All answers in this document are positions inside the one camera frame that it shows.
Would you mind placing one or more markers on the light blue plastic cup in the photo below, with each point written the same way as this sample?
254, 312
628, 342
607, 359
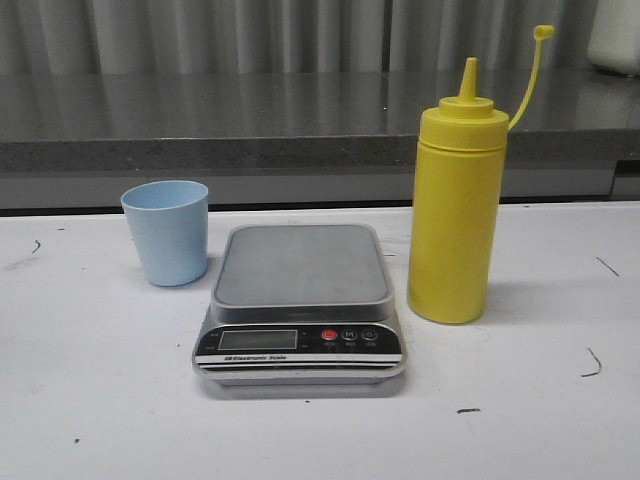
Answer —
168, 221

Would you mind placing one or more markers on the yellow squeeze bottle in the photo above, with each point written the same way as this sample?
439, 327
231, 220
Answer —
461, 152

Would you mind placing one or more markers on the silver electronic kitchen scale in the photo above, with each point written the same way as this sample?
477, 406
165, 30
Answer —
302, 309

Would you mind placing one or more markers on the grey stone counter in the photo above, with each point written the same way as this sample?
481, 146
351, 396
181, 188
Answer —
266, 141

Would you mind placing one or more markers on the white rice cooker appliance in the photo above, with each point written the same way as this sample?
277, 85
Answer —
614, 40

